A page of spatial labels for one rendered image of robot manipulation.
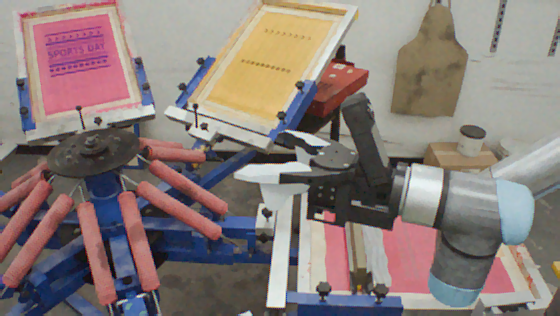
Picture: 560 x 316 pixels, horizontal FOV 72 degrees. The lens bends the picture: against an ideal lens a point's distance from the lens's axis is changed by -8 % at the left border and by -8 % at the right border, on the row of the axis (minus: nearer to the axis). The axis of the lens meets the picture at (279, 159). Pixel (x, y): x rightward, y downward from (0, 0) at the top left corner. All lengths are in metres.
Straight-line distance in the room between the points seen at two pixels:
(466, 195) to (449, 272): 0.12
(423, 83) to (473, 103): 0.48
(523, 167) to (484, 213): 0.15
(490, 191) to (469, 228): 0.05
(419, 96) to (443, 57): 0.35
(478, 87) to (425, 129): 0.53
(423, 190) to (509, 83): 3.17
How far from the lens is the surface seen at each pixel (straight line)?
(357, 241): 1.34
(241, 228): 1.40
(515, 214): 0.52
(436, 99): 3.40
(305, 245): 1.41
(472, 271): 0.57
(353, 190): 0.54
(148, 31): 3.39
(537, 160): 0.64
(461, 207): 0.51
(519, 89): 3.70
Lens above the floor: 1.97
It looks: 32 degrees down
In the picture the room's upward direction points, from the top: straight up
